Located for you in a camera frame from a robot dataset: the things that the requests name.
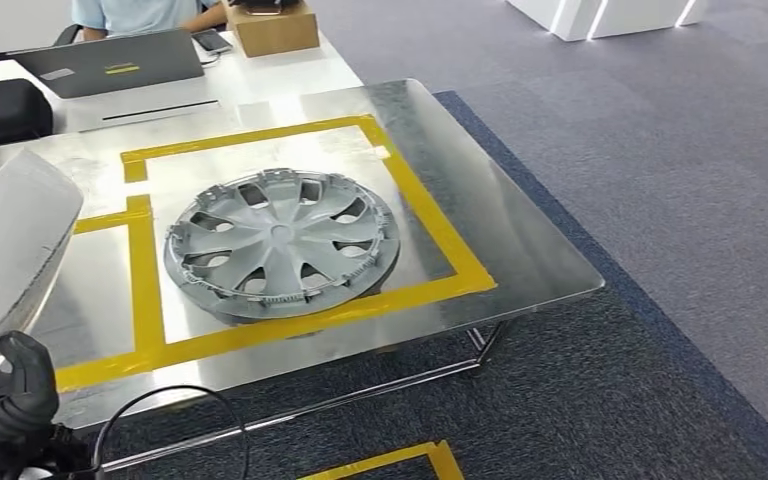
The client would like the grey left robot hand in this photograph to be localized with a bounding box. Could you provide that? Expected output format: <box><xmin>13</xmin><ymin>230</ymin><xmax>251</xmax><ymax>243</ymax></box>
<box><xmin>0</xmin><ymin>331</ymin><xmax>61</xmax><ymax>420</ymax></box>

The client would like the white plastic shell part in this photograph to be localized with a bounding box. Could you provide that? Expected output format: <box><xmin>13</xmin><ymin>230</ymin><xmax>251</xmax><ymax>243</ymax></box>
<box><xmin>0</xmin><ymin>146</ymin><xmax>85</xmax><ymax>382</ymax></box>

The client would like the steel top workbench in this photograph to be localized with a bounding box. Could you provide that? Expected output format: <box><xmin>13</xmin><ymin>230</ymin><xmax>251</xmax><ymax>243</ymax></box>
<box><xmin>0</xmin><ymin>78</ymin><xmax>606</xmax><ymax>475</ymax></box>

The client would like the black zip case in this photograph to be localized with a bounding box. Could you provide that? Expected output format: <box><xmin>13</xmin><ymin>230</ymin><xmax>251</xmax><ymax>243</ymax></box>
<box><xmin>0</xmin><ymin>78</ymin><xmax>55</xmax><ymax>151</ymax></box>

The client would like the grey wheel hubcap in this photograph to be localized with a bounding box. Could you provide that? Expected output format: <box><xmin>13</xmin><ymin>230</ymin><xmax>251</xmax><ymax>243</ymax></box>
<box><xmin>162</xmin><ymin>167</ymin><xmax>402</xmax><ymax>326</ymax></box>

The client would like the grey laptop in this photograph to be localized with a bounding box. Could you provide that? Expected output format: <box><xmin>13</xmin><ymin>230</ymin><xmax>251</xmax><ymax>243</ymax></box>
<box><xmin>7</xmin><ymin>27</ymin><xmax>206</xmax><ymax>101</ymax></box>

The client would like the black chair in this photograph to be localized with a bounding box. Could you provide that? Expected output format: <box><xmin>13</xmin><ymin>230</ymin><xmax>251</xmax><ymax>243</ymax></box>
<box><xmin>52</xmin><ymin>24</ymin><xmax>87</xmax><ymax>48</ymax></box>

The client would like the person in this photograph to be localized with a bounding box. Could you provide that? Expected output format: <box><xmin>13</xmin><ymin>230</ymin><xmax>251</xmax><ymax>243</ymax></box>
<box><xmin>71</xmin><ymin>0</ymin><xmax>230</xmax><ymax>42</ymax></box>

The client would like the black smartphone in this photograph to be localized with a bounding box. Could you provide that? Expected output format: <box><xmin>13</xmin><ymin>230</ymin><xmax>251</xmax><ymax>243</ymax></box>
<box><xmin>190</xmin><ymin>28</ymin><xmax>234</xmax><ymax>56</ymax></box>

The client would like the white desk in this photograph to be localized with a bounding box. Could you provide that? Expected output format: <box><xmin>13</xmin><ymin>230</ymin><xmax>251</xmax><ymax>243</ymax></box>
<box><xmin>0</xmin><ymin>29</ymin><xmax>365</xmax><ymax>154</ymax></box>

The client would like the brown cardboard box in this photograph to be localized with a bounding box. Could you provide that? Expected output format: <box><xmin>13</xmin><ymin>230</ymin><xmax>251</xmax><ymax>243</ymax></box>
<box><xmin>221</xmin><ymin>0</ymin><xmax>321</xmax><ymax>59</ymax></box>

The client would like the white display plinth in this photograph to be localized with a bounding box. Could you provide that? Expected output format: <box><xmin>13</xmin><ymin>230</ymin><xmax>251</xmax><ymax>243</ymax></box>
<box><xmin>506</xmin><ymin>0</ymin><xmax>710</xmax><ymax>43</ymax></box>

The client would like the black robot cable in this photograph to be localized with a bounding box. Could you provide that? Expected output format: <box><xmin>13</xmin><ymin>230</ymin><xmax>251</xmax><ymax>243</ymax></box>
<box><xmin>92</xmin><ymin>385</ymin><xmax>251</xmax><ymax>480</ymax></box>

